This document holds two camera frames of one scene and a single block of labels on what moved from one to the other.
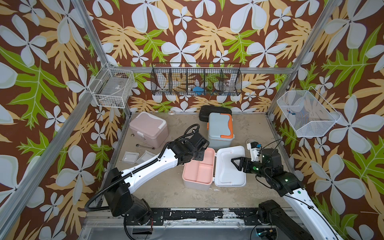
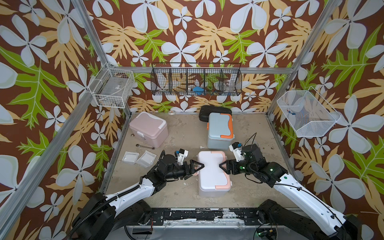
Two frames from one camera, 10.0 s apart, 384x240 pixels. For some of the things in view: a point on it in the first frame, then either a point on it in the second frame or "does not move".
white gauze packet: x=145 y=156 does not move
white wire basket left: x=112 y=86 does not move
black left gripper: x=201 y=154 -> x=190 y=168
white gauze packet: x=130 y=157 does not move
